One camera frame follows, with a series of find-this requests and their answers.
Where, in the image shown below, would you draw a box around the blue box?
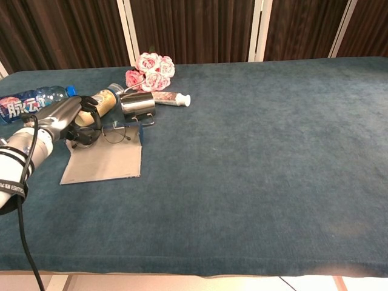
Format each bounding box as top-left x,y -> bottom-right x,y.
59,121 -> 144,186

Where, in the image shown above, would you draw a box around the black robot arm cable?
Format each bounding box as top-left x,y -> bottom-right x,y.
16,113 -> 46,291

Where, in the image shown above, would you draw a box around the eyeglasses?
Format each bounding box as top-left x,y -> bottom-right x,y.
72,122 -> 132,149

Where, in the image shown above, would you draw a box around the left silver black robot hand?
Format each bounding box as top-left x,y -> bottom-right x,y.
21,95 -> 103,147

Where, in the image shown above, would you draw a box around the stainless steel cup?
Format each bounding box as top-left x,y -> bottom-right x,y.
119,91 -> 157,127

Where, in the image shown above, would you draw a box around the pink artificial flower bouquet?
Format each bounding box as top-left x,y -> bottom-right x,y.
125,52 -> 176,93

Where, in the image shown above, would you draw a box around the blue labelled water bottle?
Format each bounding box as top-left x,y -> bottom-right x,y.
0,85 -> 78,125

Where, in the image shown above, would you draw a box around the brown curtain panel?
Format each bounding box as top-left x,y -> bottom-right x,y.
130,0 -> 255,65
0,0 -> 134,75
338,0 -> 388,58
263,0 -> 349,62

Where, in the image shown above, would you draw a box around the floral toothpaste tube white cap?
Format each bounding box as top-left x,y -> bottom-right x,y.
151,92 -> 192,107

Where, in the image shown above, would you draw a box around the blue tablecloth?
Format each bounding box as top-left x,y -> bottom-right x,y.
0,56 -> 388,278

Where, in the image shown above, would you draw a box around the cream squeeze sauce bottle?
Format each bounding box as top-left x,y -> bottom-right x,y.
74,83 -> 125,127

